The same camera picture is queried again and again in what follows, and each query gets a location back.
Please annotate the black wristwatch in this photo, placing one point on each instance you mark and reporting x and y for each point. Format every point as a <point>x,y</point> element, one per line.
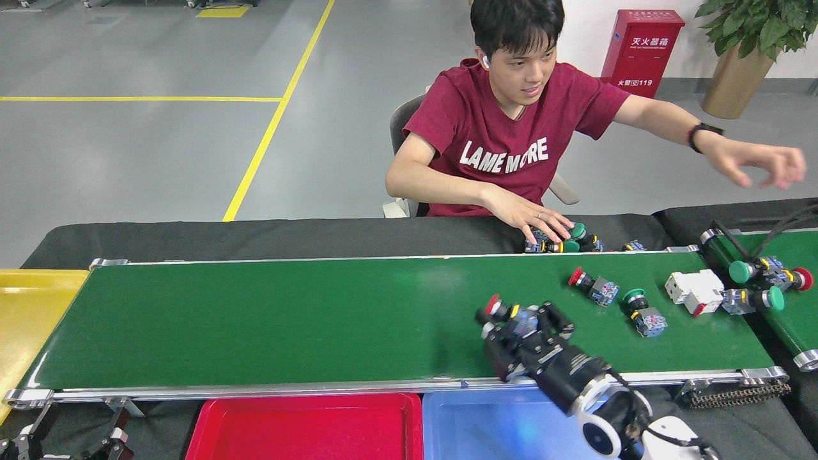
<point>700,135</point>

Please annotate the metal wheeled rack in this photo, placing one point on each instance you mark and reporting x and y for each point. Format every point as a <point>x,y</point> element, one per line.
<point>96,2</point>

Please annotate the red plastic tray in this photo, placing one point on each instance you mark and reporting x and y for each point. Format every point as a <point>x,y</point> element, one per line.
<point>307,434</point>

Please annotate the black metal guide frame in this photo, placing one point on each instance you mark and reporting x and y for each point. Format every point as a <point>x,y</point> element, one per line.
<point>728,239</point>

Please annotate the green conveyor belt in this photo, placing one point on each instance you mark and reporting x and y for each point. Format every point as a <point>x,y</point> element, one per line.
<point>287,319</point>
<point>799,326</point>

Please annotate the grey office chair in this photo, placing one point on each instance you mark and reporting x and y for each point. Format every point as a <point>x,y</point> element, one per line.
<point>402,121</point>

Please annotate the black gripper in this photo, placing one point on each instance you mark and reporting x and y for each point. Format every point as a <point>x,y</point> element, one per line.
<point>569,374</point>

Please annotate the green leafy plant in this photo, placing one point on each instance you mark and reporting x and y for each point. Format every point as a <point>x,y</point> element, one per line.
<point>760,22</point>

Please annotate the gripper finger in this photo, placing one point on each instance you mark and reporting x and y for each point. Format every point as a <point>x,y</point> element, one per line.
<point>25,447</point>
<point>118,447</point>

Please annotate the dark machine base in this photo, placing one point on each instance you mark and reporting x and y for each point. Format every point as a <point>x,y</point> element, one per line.
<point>217,2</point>

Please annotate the blue plastic tray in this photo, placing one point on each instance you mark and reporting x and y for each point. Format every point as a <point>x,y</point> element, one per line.
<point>486,428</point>

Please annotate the person's left hand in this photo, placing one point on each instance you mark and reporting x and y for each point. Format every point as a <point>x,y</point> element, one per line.
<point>754,163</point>

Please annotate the person's left forearm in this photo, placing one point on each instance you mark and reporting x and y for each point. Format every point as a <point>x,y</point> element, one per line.
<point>664,118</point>

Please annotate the person's right hand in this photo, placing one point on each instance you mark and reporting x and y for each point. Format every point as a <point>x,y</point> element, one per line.
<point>530,217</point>

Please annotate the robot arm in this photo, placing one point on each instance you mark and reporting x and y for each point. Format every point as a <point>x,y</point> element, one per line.
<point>671,441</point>

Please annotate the gold plant pot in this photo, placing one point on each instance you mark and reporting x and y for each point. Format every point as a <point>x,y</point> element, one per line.
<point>735,86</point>

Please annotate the person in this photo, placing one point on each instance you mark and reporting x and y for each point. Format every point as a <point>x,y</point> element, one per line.
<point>486,115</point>

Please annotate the yellow plastic tray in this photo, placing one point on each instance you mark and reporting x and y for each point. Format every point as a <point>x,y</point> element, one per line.
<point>32,319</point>

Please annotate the white circuit breaker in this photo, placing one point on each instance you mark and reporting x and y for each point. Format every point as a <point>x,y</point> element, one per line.
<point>693,291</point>

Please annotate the red fire extinguisher box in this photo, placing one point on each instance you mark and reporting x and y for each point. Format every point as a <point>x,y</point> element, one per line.
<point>642,51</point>

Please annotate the black table cloth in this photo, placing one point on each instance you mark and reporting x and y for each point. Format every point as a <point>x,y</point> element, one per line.
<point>255,239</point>
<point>684,220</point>

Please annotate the person's right forearm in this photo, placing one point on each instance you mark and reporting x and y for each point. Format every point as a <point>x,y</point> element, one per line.
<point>441,188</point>

